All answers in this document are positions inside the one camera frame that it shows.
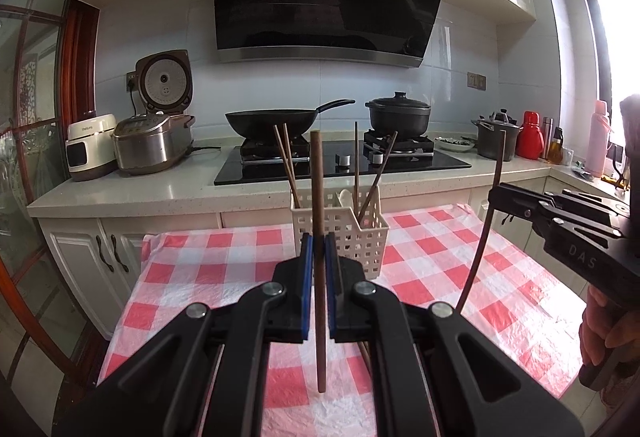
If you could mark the black wok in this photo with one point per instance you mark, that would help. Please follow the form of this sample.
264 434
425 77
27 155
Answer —
270 121

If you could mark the black glass gas stove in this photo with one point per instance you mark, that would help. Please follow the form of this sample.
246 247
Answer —
425 162

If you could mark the white lower cabinet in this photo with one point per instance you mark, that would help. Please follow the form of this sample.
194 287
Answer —
75 257

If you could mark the steel stockpot with lid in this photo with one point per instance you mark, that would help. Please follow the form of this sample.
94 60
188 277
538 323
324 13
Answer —
492 142

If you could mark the beige wall socket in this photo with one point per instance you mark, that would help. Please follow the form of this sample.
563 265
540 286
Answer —
476 81

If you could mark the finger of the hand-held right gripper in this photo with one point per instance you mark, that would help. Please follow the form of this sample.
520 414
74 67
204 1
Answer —
520 203
595 203

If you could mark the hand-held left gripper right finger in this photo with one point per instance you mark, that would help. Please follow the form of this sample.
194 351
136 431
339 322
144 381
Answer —
331 287

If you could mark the wooden framed glass door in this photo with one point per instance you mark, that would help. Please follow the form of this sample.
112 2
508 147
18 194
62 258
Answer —
75 82

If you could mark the red thermos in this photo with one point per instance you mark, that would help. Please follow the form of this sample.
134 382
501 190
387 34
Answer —
529 139

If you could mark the oil bottle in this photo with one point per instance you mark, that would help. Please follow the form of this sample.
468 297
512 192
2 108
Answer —
556 149

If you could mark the silver rice cooker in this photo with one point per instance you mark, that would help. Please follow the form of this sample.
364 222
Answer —
145 147

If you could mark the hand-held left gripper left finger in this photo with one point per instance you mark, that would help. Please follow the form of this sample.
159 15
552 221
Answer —
306 287

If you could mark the wall socket with plug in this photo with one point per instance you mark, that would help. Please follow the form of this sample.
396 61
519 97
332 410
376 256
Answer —
131 81

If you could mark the white spoon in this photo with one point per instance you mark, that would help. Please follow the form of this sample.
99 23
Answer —
345 198

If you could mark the steel water bottle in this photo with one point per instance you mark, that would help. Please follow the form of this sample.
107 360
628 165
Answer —
547 137

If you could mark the person's right hand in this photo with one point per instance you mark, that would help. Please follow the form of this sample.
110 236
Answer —
600 327

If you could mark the plate of food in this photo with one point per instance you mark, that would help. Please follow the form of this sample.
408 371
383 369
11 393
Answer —
454 144

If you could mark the small white kitchen appliance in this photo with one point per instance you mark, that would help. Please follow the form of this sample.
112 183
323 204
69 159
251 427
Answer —
87 152

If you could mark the dark framed window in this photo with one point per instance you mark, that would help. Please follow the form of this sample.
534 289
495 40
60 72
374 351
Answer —
607 32

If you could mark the black lidded pot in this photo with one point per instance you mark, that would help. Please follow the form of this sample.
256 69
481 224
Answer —
399 117

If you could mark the pink water bottle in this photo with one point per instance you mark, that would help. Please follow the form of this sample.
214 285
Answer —
597 142

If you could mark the red checked tablecloth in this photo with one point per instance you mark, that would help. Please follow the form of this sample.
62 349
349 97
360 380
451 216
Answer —
200 277

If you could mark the silver stove knob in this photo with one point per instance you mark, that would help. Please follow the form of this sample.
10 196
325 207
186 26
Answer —
378 159
343 160

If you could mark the white plastic utensil basket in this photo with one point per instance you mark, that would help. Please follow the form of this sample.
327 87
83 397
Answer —
345 242

